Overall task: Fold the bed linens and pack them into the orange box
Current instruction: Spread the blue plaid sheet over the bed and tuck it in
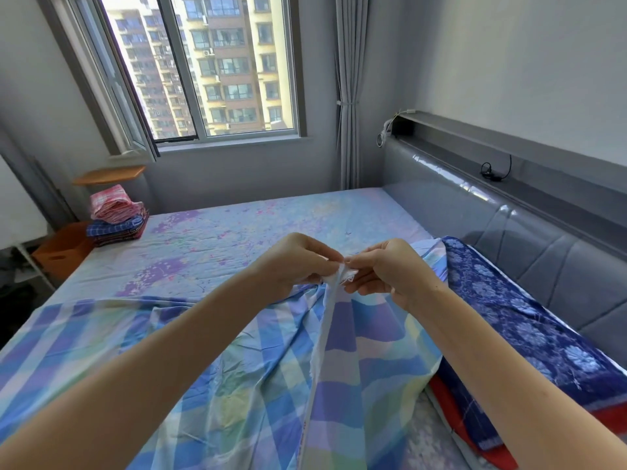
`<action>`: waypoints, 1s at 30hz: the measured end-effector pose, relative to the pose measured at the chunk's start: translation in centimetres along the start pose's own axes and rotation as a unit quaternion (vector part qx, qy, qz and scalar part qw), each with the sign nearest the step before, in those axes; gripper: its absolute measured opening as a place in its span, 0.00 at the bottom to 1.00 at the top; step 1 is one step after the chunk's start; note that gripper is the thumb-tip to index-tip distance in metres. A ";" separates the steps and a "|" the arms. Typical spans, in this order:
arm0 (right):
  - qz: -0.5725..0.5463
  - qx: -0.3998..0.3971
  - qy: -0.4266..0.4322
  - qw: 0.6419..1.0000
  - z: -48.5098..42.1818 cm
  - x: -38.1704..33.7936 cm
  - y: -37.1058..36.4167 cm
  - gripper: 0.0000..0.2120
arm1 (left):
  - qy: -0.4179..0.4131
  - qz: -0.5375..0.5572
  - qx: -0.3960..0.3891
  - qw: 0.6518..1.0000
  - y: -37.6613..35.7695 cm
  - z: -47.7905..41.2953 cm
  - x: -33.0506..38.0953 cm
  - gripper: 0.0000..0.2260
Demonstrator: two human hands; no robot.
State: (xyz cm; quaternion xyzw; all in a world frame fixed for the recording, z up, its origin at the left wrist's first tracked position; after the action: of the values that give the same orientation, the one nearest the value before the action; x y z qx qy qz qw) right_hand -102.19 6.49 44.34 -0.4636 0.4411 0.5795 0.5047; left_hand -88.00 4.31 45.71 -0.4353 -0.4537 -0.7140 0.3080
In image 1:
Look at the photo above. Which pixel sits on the person's right forearm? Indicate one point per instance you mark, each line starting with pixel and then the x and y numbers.
pixel 529 386

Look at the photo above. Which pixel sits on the person's left forearm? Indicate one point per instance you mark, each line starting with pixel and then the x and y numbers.
pixel 127 386

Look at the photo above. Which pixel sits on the blue floral patterned sheet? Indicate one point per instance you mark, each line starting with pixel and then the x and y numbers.
pixel 235 230

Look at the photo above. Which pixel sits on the white plastic stool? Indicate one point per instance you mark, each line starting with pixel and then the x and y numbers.
pixel 22 274

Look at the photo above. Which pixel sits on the red blue cloth item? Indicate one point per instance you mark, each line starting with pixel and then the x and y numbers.
pixel 519 328

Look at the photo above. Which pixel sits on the grey curtain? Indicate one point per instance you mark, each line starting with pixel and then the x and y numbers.
pixel 351 83

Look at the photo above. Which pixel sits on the grey padded headboard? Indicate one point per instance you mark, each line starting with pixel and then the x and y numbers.
pixel 490 230

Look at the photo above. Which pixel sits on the red white plaid cloth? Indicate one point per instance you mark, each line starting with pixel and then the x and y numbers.
pixel 113 202

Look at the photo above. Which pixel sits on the person's right hand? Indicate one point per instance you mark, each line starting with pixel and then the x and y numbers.
pixel 392 274

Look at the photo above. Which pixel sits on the red green plaid cloth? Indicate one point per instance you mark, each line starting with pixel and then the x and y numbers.
pixel 122 240

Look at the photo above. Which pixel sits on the orange plastic storage bin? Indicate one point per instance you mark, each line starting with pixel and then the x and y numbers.
pixel 64 251

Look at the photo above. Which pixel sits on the white framed window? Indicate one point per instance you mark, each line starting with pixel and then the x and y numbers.
pixel 196 63

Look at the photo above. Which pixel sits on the clip-on bed lamp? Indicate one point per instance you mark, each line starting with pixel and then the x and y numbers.
pixel 390 127

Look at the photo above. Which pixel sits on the blue checked cloth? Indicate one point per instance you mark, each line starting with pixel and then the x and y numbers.
pixel 113 228

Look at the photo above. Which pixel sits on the white bed sheet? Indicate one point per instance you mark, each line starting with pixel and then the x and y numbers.
pixel 255 386

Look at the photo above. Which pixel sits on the person's left hand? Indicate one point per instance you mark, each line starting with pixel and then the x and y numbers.
pixel 292 267

